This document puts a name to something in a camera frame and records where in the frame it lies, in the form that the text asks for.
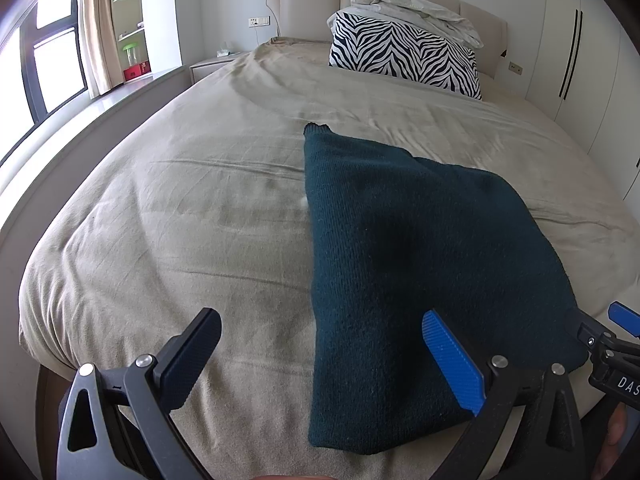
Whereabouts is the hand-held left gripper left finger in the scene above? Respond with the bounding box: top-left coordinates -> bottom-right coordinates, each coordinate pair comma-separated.
55,307 -> 223,480

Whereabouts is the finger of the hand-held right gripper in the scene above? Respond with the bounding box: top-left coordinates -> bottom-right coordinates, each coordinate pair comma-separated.
565,307 -> 619,357
607,301 -> 640,339

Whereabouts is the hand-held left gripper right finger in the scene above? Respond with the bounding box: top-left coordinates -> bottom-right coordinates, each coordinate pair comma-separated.
421,309 -> 588,480

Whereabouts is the dark teal knit sweater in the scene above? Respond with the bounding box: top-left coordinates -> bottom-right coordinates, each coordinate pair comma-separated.
302,122 -> 591,457

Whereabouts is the person's right hand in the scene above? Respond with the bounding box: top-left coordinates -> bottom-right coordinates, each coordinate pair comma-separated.
599,404 -> 629,480

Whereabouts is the bed with beige sheet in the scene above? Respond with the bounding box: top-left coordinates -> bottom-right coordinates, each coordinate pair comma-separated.
17,35 -> 640,480

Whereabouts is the white wardrobe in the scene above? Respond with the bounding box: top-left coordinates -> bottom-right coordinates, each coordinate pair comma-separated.
522,0 -> 640,201

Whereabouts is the white nightstand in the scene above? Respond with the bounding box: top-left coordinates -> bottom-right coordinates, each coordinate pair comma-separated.
190,52 -> 251,86

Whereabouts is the zebra print pillow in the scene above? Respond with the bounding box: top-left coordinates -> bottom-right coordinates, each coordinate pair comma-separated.
327,10 -> 483,101

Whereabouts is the black framed window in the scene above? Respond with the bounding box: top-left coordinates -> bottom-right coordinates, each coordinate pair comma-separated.
0,0 -> 91,163

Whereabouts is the white open shelf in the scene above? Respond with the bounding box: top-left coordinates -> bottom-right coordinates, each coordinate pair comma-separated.
110,0 -> 182,82

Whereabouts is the beige curtain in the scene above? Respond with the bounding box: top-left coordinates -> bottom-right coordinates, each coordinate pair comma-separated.
80,0 -> 119,96

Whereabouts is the crumpled white duvet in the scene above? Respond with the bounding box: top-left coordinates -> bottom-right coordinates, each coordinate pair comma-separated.
327,0 -> 485,51

